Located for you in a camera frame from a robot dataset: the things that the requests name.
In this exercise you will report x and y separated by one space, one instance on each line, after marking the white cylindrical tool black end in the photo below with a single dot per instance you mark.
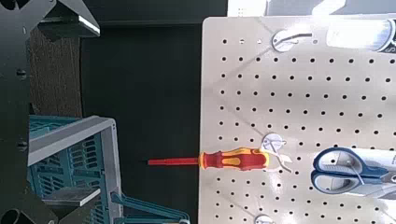
355 34

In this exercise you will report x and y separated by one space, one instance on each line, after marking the red yellow screwdriver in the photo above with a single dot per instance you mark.
243 159

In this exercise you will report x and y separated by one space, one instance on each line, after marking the beige perforated pegboard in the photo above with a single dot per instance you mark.
280 102

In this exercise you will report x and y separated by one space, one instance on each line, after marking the teal crate with grey rim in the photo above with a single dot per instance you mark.
71 130

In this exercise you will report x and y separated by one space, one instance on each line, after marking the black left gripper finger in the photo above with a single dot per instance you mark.
15 186
18 18

